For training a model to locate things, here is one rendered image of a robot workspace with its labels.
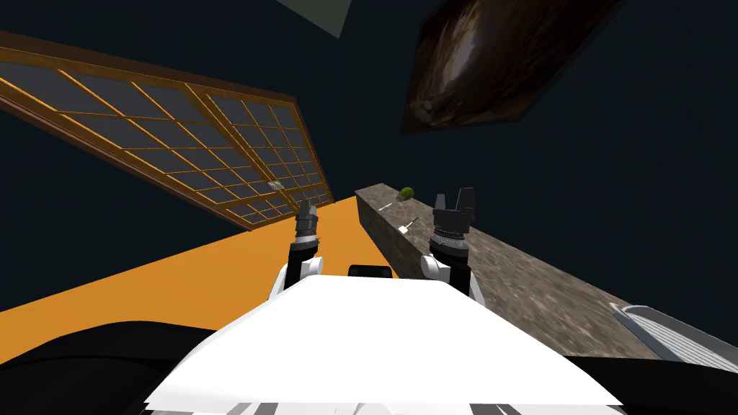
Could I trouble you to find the wooden framed grid window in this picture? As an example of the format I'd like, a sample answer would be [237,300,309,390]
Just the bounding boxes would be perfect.
[0,30,336,232]

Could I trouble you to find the brown wall picture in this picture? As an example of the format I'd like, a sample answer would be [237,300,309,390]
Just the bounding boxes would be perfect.
[400,0,628,135]

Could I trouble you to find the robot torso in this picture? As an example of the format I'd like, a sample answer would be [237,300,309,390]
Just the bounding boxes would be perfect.
[143,264,628,415]

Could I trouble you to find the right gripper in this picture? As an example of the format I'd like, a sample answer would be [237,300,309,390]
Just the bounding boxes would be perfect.
[432,187,476,233]

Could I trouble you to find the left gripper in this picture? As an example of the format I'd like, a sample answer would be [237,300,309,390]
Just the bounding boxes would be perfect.
[295,201,321,236]

